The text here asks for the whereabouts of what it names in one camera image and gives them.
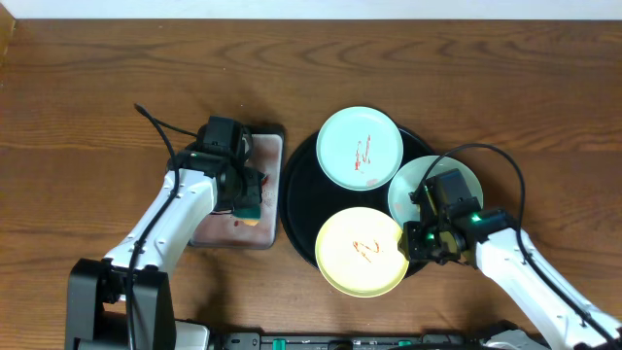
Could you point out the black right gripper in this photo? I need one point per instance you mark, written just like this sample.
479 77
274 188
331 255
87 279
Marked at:
413 251

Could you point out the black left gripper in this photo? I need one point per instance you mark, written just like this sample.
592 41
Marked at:
250 195

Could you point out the green scrubbing sponge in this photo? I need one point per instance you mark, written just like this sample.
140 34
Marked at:
249 216

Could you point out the pale green plate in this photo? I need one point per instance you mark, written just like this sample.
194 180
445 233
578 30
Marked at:
409 177

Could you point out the yellow plate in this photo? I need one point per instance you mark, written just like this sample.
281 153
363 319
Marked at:
357 251

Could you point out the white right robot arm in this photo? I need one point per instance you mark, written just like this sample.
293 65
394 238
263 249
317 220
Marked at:
491 242

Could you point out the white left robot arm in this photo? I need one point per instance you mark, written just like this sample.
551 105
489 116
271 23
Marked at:
123 301

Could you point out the black rectangular soapy water tray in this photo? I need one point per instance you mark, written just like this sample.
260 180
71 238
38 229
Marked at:
224 230

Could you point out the light green plate with ketchup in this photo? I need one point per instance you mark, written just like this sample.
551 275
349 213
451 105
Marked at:
359 148

